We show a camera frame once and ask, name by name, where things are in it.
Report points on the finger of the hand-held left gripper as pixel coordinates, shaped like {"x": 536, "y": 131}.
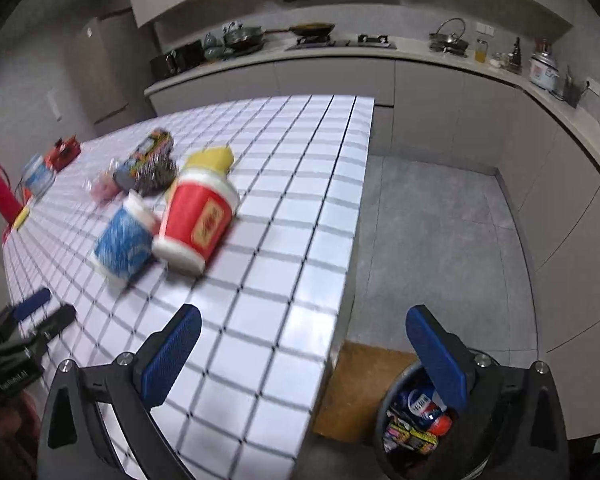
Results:
{"x": 57, "y": 320}
{"x": 32, "y": 302}

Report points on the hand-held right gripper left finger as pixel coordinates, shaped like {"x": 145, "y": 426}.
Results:
{"x": 172, "y": 360}

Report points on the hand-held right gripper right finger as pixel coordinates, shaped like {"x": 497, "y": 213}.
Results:
{"x": 440, "y": 360}

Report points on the blue soda can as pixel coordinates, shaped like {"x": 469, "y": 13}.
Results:
{"x": 422, "y": 402}

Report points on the blue paper cup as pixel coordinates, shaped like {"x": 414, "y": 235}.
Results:
{"x": 122, "y": 242}

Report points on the black trash bin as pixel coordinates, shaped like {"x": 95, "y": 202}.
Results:
{"x": 387, "y": 465}

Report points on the pink plastic wrap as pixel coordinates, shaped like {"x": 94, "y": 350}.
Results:
{"x": 105, "y": 187}

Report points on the red paper cup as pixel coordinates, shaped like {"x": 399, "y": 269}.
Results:
{"x": 195, "y": 220}

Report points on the wooden stool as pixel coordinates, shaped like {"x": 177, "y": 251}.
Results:
{"x": 365, "y": 390}

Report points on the yellow sponge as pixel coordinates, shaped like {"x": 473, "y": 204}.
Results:
{"x": 22, "y": 216}

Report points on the blue tissue container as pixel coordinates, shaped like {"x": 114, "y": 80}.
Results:
{"x": 37, "y": 177}

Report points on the white checked tablecloth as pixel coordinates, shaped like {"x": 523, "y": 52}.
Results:
{"x": 280, "y": 260}

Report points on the red pot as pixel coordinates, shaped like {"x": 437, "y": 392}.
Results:
{"x": 65, "y": 154}

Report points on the beige fridge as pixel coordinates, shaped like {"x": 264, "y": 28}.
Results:
{"x": 112, "y": 70}

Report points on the grey kitchen counter cabinets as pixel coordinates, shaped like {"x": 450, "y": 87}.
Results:
{"x": 440, "y": 95}

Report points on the black microwave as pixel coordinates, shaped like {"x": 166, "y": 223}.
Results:
{"x": 177, "y": 60}

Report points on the black utensil holder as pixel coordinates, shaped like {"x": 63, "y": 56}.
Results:
{"x": 574, "y": 94}

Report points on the small white jar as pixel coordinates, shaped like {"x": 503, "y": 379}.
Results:
{"x": 497, "y": 62}

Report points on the white rice cooker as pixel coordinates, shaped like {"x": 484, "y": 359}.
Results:
{"x": 544, "y": 72}

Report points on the orange liquid bottle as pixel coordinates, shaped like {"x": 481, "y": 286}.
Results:
{"x": 481, "y": 55}

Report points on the teal ceramic jar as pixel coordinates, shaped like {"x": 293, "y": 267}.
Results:
{"x": 212, "y": 50}

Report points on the dark glass bottle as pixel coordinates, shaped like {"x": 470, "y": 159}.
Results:
{"x": 517, "y": 57}

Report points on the pan with glass lid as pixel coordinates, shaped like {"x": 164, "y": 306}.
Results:
{"x": 450, "y": 40}

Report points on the grey pot with lid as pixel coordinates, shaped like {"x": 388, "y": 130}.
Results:
{"x": 242, "y": 37}

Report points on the black gas stove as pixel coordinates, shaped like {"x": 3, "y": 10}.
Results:
{"x": 340, "y": 44}

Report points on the black wok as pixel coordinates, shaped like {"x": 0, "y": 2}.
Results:
{"x": 312, "y": 27}

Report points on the white wall socket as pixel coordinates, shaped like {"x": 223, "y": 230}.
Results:
{"x": 593, "y": 87}

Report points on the white wall switch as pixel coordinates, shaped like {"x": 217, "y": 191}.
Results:
{"x": 485, "y": 29}

